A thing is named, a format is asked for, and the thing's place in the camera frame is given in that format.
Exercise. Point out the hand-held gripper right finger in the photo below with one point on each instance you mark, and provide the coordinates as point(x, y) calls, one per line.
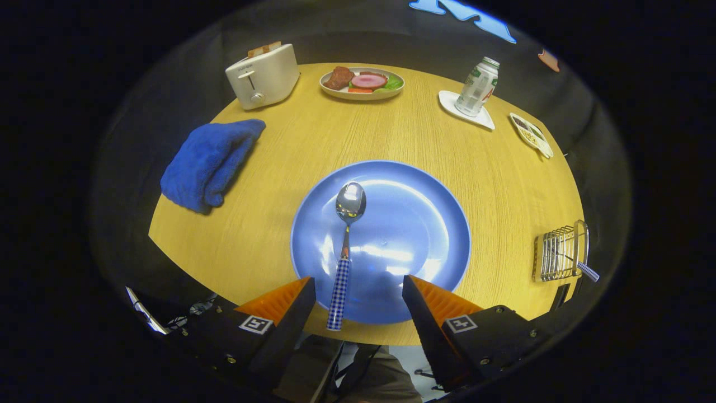
point(430, 336)

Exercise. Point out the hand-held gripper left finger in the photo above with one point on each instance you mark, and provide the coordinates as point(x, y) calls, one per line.
point(285, 336)

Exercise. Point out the person's grey trousers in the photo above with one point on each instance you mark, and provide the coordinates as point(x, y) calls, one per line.
point(386, 380)

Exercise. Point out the blue round plate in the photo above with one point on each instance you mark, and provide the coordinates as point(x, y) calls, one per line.
point(414, 224)

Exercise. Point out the white flat panel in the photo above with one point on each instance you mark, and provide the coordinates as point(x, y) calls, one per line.
point(145, 313)

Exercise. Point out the blue folded towel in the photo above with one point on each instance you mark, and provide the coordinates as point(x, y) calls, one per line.
point(207, 162)

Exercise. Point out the white divided snack dish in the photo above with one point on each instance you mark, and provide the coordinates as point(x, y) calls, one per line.
point(542, 146)

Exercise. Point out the white square coaster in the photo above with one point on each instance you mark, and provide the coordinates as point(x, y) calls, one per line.
point(449, 101)

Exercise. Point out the oval beige food plate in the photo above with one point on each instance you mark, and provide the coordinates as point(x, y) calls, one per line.
point(335, 94)

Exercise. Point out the white drink bottle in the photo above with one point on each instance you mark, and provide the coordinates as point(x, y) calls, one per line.
point(476, 89)

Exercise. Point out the green lettuce leaf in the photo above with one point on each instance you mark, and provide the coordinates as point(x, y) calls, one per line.
point(394, 83)

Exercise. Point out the orange carrot slice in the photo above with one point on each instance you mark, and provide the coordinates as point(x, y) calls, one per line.
point(359, 89)

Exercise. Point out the white toaster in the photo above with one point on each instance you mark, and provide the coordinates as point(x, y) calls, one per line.
point(268, 78)

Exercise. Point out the pink ham slice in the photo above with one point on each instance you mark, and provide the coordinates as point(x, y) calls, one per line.
point(369, 81)

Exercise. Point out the large brown meat piece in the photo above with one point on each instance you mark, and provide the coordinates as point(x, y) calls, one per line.
point(338, 78)

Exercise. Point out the small brown meat piece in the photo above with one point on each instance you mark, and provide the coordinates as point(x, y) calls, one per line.
point(373, 73)

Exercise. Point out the brown toast slice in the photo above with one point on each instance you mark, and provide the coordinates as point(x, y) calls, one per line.
point(273, 46)
point(256, 52)

